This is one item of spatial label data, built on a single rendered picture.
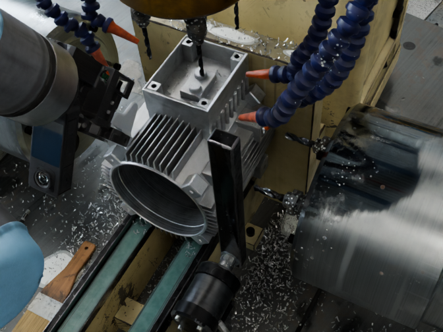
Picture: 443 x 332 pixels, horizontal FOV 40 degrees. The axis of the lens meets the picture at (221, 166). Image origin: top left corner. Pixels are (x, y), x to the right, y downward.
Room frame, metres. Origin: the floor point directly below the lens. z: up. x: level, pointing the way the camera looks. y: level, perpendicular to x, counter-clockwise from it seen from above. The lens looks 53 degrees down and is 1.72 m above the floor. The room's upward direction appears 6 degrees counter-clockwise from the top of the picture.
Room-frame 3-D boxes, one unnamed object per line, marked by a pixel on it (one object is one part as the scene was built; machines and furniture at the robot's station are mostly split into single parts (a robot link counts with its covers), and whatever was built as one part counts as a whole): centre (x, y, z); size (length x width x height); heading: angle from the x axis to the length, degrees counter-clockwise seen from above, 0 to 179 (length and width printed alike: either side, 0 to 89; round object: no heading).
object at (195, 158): (0.57, 0.04, 1.02); 0.20 x 0.19 x 0.19; 148
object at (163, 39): (0.70, -0.04, 0.97); 0.30 x 0.11 x 0.34; 58
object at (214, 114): (0.60, 0.02, 1.11); 0.12 x 0.11 x 0.07; 148
